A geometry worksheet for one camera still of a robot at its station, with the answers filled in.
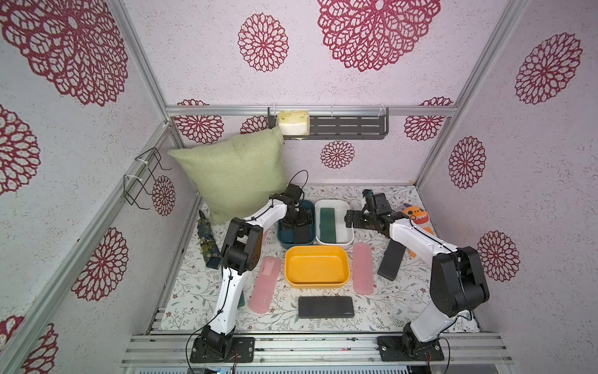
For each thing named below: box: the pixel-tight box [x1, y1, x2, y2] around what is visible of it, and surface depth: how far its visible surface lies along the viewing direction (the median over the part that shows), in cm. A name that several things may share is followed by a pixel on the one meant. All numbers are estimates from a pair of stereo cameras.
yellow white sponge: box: [277, 109, 310, 136], surface depth 92 cm
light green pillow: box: [167, 127, 289, 225], surface depth 88 cm
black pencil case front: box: [298, 296, 356, 319], surface depth 83 cm
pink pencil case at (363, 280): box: [352, 242, 374, 296], surface depth 96 cm
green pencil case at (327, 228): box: [319, 208, 337, 244], surface depth 106 cm
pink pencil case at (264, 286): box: [249, 256, 282, 315], surface depth 90 cm
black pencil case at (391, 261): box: [376, 238, 407, 282], surface depth 92 cm
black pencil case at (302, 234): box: [293, 224, 311, 244], surface depth 103 cm
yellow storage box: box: [284, 245, 351, 289], surface depth 92 cm
